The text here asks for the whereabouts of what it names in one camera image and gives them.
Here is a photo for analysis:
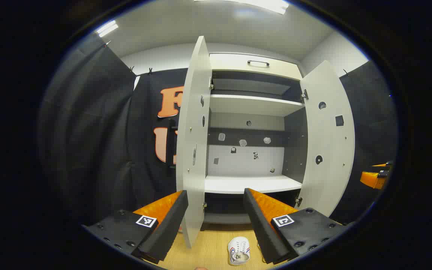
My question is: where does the white striped canvas shoe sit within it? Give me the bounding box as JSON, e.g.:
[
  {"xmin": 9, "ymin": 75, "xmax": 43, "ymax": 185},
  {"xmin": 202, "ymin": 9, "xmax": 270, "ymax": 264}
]
[{"xmin": 228, "ymin": 237, "xmax": 251, "ymax": 266}]

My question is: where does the white cabinet door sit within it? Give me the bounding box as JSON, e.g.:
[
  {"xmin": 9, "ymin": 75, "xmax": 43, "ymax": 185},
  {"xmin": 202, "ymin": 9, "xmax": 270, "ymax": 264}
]
[
  {"xmin": 176, "ymin": 36, "xmax": 213, "ymax": 249},
  {"xmin": 298, "ymin": 60, "xmax": 356, "ymax": 217}
]

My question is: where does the ceiling light panel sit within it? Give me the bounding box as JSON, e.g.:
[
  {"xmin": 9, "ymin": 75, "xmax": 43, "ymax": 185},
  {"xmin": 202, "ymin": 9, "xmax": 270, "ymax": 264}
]
[
  {"xmin": 195, "ymin": 0, "xmax": 290, "ymax": 15},
  {"xmin": 96, "ymin": 20, "xmax": 119, "ymax": 38}
]

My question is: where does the black backdrop cloth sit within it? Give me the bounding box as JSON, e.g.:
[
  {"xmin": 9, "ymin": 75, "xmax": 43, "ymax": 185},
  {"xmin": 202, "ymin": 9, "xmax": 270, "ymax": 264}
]
[{"xmin": 38, "ymin": 36, "xmax": 398, "ymax": 225}]

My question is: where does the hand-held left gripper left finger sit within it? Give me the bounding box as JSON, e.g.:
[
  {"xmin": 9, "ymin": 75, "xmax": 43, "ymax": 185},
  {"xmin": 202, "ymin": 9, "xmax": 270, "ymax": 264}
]
[{"xmin": 82, "ymin": 190, "xmax": 189, "ymax": 265}]

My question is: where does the white cabinet drawer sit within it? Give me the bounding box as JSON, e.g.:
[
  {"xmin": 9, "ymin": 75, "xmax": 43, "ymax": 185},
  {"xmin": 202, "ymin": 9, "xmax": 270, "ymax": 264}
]
[{"xmin": 209, "ymin": 53, "xmax": 303, "ymax": 80}]

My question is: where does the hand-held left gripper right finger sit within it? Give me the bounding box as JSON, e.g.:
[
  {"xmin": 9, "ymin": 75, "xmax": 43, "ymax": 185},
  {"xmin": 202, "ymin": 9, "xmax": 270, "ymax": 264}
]
[{"xmin": 243, "ymin": 187, "xmax": 353, "ymax": 265}]

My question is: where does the black door handle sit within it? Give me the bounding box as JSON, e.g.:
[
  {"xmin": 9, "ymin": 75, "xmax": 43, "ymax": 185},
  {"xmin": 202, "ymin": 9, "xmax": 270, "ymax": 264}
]
[{"xmin": 165, "ymin": 119, "xmax": 179, "ymax": 169}]

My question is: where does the white shoe cabinet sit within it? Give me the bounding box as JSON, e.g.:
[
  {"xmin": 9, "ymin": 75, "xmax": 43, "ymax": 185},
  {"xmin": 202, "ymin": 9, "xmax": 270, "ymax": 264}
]
[{"xmin": 203, "ymin": 52, "xmax": 308, "ymax": 225}]

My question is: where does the white cabinet shelf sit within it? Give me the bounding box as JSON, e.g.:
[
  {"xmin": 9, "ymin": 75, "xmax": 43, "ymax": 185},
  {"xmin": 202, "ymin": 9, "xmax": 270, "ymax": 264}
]
[
  {"xmin": 209, "ymin": 94, "xmax": 306, "ymax": 117},
  {"xmin": 204, "ymin": 174, "xmax": 303, "ymax": 195}
]

